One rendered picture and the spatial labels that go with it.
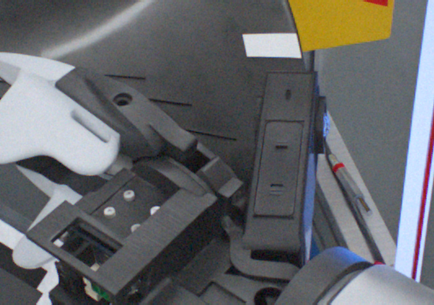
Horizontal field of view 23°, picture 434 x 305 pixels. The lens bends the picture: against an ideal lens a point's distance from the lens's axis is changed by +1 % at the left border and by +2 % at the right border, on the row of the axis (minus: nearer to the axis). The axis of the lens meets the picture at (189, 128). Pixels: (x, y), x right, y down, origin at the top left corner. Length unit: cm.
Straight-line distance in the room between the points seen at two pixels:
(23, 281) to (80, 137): 23
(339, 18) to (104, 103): 47
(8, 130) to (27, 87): 3
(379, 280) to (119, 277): 10
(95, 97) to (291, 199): 10
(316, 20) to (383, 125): 79
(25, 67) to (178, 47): 13
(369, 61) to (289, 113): 111
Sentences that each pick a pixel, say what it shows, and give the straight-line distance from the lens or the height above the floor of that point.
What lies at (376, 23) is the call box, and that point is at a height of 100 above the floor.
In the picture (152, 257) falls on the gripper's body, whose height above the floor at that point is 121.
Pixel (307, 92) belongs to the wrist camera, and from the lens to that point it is 49.
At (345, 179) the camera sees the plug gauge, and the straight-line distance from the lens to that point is 95.
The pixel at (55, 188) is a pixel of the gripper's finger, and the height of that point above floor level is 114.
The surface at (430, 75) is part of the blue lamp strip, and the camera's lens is 67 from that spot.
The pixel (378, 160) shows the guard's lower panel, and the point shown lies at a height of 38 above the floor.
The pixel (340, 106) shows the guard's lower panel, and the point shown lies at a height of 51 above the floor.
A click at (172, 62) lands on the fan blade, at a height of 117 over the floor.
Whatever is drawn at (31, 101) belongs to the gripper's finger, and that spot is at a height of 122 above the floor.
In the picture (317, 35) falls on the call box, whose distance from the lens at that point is 90.
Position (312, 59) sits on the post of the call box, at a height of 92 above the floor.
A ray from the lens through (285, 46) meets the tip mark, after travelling 61.
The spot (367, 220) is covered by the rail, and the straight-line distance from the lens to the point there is 93.
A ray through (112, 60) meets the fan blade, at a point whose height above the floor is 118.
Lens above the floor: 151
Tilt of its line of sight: 39 degrees down
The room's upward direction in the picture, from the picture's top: 3 degrees counter-clockwise
